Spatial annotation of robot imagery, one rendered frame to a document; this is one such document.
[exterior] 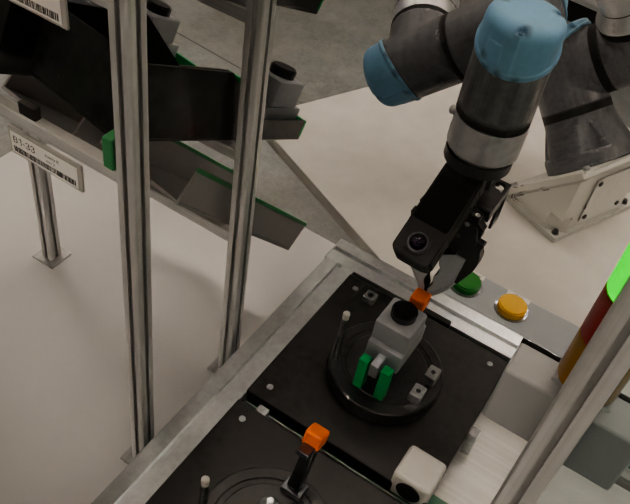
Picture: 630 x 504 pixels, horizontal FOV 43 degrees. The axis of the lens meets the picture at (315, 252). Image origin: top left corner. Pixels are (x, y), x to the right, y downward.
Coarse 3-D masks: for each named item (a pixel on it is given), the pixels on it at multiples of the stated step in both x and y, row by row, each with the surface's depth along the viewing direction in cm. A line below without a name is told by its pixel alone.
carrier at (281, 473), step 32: (224, 416) 90; (256, 416) 91; (224, 448) 87; (256, 448) 88; (288, 448) 88; (192, 480) 84; (224, 480) 83; (256, 480) 83; (320, 480) 86; (352, 480) 87
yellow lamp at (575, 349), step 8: (576, 336) 61; (576, 344) 60; (584, 344) 59; (568, 352) 62; (576, 352) 60; (568, 360) 62; (576, 360) 61; (560, 368) 63; (568, 368) 62; (560, 376) 63
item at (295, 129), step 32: (64, 32) 71; (96, 32) 69; (32, 64) 74; (64, 64) 72; (96, 64) 69; (160, 64) 68; (64, 96) 72; (96, 96) 70; (160, 96) 70; (192, 96) 74; (224, 96) 77; (160, 128) 73; (192, 128) 76; (224, 128) 80; (288, 128) 89
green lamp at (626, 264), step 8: (624, 256) 54; (624, 264) 54; (616, 272) 55; (624, 272) 54; (608, 280) 57; (616, 280) 55; (624, 280) 54; (608, 288) 56; (616, 288) 55; (616, 296) 55
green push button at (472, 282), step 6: (468, 276) 111; (474, 276) 111; (462, 282) 110; (468, 282) 110; (474, 282) 110; (480, 282) 111; (456, 288) 110; (462, 288) 109; (468, 288) 109; (474, 288) 109; (468, 294) 110
